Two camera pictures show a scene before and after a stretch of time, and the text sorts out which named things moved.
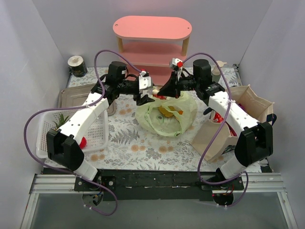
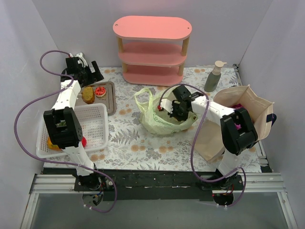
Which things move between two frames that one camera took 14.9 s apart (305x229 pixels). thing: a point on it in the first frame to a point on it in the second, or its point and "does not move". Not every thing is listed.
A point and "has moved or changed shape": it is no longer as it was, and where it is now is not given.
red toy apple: (83, 143) does not move
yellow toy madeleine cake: (164, 111) has moved or changed shape
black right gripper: (175, 84) to (178, 110)
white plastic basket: (96, 135) does not move
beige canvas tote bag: (215, 137) does not move
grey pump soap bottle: (216, 71) does not move
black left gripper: (139, 96) to (88, 75)
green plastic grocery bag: (149, 117) does not move
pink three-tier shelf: (150, 43) does not move
